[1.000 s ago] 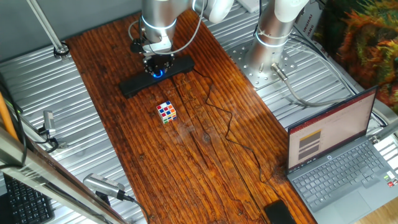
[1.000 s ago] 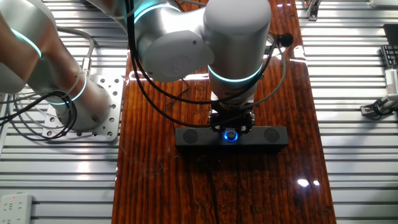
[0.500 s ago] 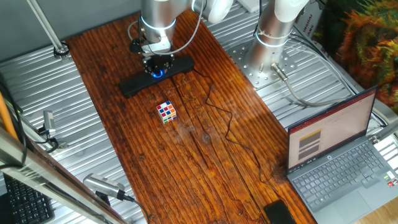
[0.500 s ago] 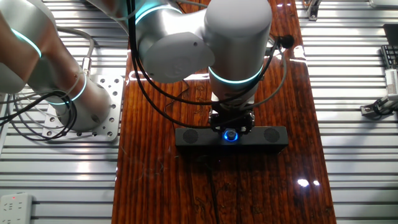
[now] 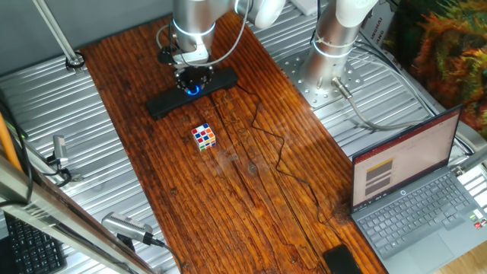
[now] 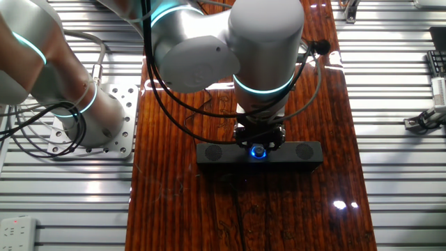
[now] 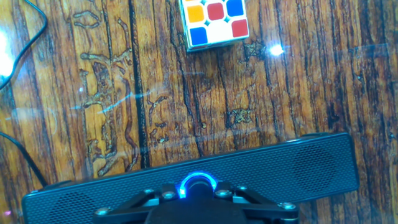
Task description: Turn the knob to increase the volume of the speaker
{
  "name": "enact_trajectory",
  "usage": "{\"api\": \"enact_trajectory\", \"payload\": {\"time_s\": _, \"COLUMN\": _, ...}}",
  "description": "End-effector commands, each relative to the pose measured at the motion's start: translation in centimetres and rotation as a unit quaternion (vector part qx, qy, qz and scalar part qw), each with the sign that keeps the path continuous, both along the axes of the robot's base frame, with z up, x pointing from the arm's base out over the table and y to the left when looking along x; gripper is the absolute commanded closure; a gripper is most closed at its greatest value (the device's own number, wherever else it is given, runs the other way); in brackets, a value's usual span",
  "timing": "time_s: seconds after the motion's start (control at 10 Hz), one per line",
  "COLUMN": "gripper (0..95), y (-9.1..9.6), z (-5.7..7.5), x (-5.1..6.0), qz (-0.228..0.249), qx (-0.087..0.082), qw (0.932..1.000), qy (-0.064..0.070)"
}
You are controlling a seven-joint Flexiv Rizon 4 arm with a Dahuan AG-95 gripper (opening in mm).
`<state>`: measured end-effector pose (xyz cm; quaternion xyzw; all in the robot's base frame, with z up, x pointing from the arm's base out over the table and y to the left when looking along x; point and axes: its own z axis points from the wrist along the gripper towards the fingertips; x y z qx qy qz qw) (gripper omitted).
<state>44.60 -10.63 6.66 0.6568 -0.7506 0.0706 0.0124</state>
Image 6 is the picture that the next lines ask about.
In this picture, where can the black soundbar speaker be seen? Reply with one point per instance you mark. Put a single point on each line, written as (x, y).
(230, 161)

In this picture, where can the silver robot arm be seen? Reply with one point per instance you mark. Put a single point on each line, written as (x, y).
(265, 42)

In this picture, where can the white power strip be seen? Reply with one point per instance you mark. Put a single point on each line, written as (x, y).
(17, 233)

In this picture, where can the metal stand foot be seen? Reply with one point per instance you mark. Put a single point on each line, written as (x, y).
(351, 14)

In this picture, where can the silver finned camera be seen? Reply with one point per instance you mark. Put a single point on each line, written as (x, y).
(439, 91)

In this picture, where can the dark flat panel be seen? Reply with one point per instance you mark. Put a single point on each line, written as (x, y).
(439, 38)

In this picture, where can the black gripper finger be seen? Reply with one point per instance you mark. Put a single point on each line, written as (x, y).
(277, 143)
(244, 143)

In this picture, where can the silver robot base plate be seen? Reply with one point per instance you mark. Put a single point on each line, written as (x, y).
(127, 118)

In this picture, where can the black keyboard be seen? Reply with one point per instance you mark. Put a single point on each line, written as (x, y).
(437, 62)

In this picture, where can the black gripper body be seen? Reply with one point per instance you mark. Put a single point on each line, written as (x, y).
(259, 127)

